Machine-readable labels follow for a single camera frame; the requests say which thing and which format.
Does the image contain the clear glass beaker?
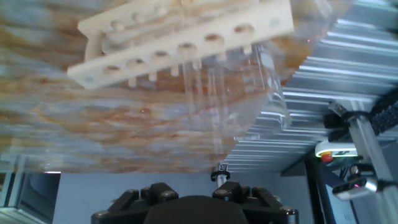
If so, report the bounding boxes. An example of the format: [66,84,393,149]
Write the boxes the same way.
[203,43,293,156]

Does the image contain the orange marble pattern mat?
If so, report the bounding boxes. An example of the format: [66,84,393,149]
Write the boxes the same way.
[0,0,355,174]

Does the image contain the emergency stop button box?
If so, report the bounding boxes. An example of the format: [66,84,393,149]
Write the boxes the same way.
[314,141,359,163]

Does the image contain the clear glass test tube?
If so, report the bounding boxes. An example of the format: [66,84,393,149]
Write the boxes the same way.
[182,0,206,125]

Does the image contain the black pendant with screen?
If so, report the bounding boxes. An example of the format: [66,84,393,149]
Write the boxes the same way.
[304,155,333,224]

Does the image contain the black camera clamp mount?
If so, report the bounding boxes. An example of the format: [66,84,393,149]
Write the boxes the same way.
[340,161,379,184]

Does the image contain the wooden test tube rack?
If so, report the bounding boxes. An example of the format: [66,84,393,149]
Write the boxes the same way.
[67,0,295,91]

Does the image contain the grey depth camera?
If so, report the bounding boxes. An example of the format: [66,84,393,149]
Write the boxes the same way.
[331,175,379,202]

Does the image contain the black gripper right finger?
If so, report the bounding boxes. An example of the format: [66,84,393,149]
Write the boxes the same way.
[212,181,300,224]

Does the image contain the thin aluminium pole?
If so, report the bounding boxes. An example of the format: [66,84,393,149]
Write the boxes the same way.
[210,161,231,189]

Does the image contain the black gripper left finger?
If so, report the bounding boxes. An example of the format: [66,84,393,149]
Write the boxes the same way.
[91,182,180,224]

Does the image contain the black strap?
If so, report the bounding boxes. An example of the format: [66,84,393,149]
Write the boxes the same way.
[322,91,398,141]

